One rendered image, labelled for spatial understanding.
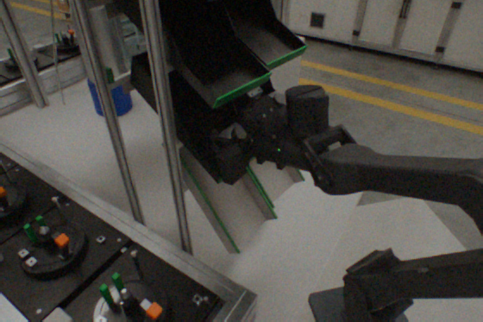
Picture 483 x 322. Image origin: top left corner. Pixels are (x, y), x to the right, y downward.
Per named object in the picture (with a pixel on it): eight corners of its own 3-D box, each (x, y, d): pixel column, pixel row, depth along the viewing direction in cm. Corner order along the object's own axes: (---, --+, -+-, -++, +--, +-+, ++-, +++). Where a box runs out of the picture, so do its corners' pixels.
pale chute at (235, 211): (266, 219, 81) (278, 217, 77) (228, 254, 73) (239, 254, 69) (206, 119, 79) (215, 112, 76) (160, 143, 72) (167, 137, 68)
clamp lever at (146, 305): (158, 319, 61) (163, 308, 55) (149, 329, 59) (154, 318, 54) (143, 306, 61) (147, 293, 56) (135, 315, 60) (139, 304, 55)
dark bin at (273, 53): (303, 54, 70) (320, 25, 64) (262, 74, 62) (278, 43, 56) (216, -24, 76) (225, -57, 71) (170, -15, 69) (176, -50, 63)
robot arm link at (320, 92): (368, 174, 48) (371, 94, 43) (326, 196, 44) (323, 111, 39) (314, 149, 57) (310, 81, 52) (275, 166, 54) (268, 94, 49)
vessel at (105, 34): (131, 74, 138) (110, -25, 115) (103, 88, 129) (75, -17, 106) (109, 66, 144) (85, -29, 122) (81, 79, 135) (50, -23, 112)
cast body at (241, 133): (247, 158, 67) (260, 138, 61) (234, 170, 64) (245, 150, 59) (217, 129, 68) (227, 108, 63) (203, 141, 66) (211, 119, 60)
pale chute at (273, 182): (294, 183, 91) (305, 179, 87) (263, 210, 83) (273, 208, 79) (241, 93, 89) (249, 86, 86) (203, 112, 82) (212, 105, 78)
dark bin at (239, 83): (267, 82, 60) (284, 50, 54) (213, 110, 52) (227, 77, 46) (172, -11, 66) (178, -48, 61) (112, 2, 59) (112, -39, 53)
